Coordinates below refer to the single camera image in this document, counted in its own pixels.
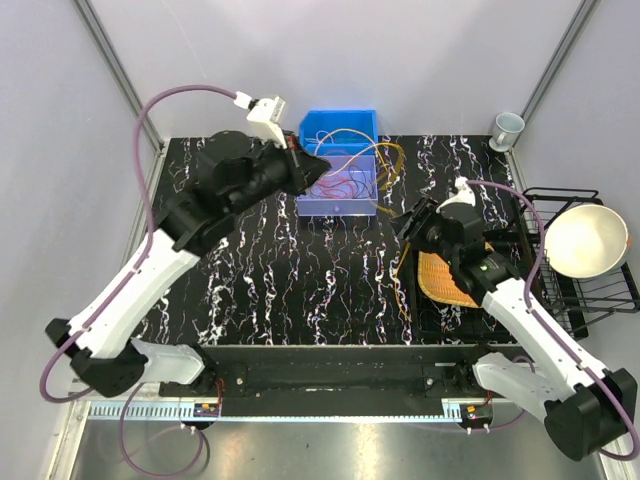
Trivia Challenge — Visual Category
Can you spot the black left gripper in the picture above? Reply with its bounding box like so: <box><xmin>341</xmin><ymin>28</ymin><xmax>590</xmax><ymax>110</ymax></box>
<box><xmin>234</xmin><ymin>131</ymin><xmax>336</xmax><ymax>215</ymax></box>

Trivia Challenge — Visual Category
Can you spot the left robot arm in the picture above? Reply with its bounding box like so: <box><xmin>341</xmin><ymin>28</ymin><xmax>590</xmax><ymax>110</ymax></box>
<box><xmin>45</xmin><ymin>131</ymin><xmax>331</xmax><ymax>398</ymax></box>

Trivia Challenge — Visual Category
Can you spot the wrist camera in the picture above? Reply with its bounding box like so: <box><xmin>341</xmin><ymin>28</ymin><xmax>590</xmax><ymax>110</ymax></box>
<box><xmin>246</xmin><ymin>96</ymin><xmax>287</xmax><ymax>149</ymax></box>
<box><xmin>441</xmin><ymin>177</ymin><xmax>476</xmax><ymax>207</ymax></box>

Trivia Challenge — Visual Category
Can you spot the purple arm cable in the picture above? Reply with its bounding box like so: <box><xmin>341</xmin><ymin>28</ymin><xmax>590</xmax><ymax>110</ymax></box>
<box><xmin>464</xmin><ymin>179</ymin><xmax>640</xmax><ymax>461</ymax></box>
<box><xmin>38</xmin><ymin>84</ymin><xmax>251</xmax><ymax>476</ymax></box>

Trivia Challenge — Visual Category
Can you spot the large white bowl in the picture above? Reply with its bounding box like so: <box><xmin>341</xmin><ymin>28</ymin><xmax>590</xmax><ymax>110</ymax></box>
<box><xmin>544</xmin><ymin>204</ymin><xmax>632</xmax><ymax>279</ymax></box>

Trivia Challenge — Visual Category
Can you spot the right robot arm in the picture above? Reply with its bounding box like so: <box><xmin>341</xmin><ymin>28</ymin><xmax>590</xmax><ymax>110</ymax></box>
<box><xmin>391</xmin><ymin>198</ymin><xmax>639</xmax><ymax>461</ymax></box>

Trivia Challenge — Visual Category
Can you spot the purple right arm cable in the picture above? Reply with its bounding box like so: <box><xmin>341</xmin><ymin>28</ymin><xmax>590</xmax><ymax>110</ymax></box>
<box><xmin>464</xmin><ymin>179</ymin><xmax>640</xmax><ymax>461</ymax></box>

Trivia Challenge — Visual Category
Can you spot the black wire dish rack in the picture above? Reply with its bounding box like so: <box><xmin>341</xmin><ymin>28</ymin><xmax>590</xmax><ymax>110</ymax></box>
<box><xmin>510</xmin><ymin>187</ymin><xmax>639</xmax><ymax>339</ymax></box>

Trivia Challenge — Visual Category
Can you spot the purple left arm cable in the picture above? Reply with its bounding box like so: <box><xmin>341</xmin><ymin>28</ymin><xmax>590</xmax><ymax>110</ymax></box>
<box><xmin>38</xmin><ymin>84</ymin><xmax>251</xmax><ymax>476</ymax></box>

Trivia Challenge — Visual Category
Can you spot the yellow thin cable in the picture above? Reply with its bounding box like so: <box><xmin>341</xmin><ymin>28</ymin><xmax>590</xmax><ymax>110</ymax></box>
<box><xmin>314</xmin><ymin>128</ymin><xmax>414</xmax><ymax>321</ymax></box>

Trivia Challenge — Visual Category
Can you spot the black plastic tray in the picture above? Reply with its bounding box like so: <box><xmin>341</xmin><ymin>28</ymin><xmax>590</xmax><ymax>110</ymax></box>
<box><xmin>403</xmin><ymin>250</ymin><xmax>513</xmax><ymax>344</ymax></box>

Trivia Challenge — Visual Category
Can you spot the orange thin cable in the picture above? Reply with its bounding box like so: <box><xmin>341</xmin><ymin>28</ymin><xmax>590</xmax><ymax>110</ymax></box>
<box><xmin>309</xmin><ymin>148</ymin><xmax>361</xmax><ymax>200</ymax></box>

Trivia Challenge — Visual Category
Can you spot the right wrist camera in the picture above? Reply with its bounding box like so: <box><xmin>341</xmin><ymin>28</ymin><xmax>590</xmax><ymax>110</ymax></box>
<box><xmin>441</xmin><ymin>177</ymin><xmax>476</xmax><ymax>207</ymax></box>

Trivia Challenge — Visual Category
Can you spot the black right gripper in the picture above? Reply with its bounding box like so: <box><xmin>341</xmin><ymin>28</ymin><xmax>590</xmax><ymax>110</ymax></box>
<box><xmin>387</xmin><ymin>196</ymin><xmax>459</xmax><ymax>266</ymax></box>

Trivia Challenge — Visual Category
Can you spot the pink thin cable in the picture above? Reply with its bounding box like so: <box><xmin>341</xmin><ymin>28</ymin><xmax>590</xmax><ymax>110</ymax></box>
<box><xmin>312</xmin><ymin>164</ymin><xmax>366</xmax><ymax>199</ymax></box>

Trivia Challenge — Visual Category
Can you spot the white ceramic mug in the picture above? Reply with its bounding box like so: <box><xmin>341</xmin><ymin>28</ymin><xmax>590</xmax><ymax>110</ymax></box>
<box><xmin>489</xmin><ymin>112</ymin><xmax>526</xmax><ymax>152</ymax></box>

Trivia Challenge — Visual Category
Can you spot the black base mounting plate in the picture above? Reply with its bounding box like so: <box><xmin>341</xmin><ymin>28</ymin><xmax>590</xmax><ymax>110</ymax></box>
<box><xmin>158</xmin><ymin>343</ymin><xmax>515</xmax><ymax>417</ymax></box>

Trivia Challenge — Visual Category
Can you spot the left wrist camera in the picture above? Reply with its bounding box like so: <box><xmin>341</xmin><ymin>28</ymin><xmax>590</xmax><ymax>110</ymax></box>
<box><xmin>246</xmin><ymin>96</ymin><xmax>287</xmax><ymax>149</ymax></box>

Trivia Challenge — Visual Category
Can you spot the blue plastic bin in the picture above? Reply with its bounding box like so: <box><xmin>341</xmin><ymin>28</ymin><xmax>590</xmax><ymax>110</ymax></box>
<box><xmin>299</xmin><ymin>110</ymin><xmax>378</xmax><ymax>155</ymax></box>

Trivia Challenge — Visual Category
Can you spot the lavender plastic tray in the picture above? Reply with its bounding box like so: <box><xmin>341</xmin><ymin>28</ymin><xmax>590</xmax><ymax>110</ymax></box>
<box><xmin>296</xmin><ymin>155</ymin><xmax>378</xmax><ymax>217</ymax></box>

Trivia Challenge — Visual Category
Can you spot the aluminium frame rail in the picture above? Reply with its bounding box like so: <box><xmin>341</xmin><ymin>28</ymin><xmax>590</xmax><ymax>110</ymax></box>
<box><xmin>64</xmin><ymin>362</ymin><xmax>614</xmax><ymax>421</ymax></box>

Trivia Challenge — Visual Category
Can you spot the woven orange bamboo mat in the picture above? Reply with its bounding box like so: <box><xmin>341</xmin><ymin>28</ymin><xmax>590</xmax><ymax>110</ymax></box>
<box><xmin>417</xmin><ymin>251</ymin><xmax>481</xmax><ymax>309</ymax></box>

